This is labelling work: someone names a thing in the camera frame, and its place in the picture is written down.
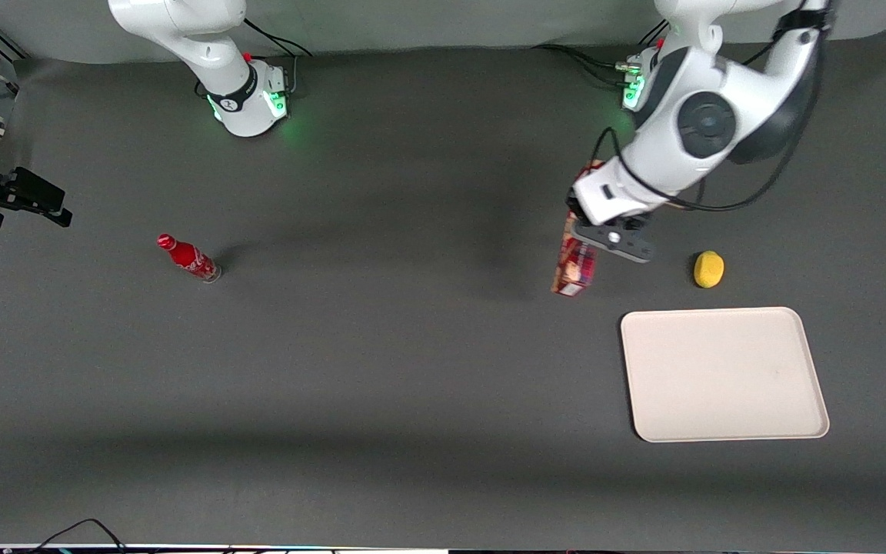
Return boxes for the black cable at arm base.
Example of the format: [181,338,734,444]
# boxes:
[241,17,315,97]
[531,23,671,87]

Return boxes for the beige plastic tray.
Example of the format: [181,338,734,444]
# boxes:
[620,306,831,444]

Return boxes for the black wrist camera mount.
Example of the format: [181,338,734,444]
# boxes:
[572,217,656,265]

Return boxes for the red cookie box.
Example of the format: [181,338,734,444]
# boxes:
[550,159,607,299]

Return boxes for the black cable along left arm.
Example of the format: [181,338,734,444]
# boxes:
[591,0,832,213]

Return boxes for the black cable at table edge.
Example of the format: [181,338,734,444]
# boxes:
[26,518,130,554]

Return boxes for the yellow lemon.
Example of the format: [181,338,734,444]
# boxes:
[693,250,726,289]

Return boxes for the red cola bottle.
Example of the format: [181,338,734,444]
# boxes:
[156,233,222,284]

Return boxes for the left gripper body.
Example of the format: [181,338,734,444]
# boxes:
[572,160,674,226]

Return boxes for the black cable at left arm base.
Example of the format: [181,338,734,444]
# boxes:
[531,23,671,87]

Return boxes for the black cable at right arm base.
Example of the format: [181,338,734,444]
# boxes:
[241,17,315,97]

